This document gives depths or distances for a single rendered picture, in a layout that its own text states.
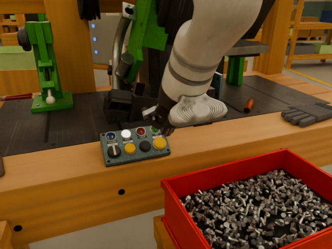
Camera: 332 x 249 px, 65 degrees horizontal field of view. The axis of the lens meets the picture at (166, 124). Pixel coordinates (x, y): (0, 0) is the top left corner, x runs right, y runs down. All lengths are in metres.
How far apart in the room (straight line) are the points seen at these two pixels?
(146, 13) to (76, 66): 0.46
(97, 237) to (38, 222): 1.05
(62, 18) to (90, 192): 0.69
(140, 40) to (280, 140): 0.47
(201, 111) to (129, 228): 1.36
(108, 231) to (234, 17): 1.53
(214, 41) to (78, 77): 0.86
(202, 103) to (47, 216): 0.41
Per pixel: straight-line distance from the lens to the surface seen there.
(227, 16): 0.28
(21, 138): 0.79
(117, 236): 1.66
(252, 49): 0.68
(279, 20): 1.46
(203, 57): 0.34
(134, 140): 0.60
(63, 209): 0.63
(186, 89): 0.38
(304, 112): 0.90
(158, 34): 0.76
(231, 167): 0.57
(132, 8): 0.82
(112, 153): 0.57
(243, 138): 0.71
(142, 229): 1.67
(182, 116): 0.37
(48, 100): 0.88
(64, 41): 1.09
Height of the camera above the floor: 1.23
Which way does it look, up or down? 25 degrees down
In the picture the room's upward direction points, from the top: straight up
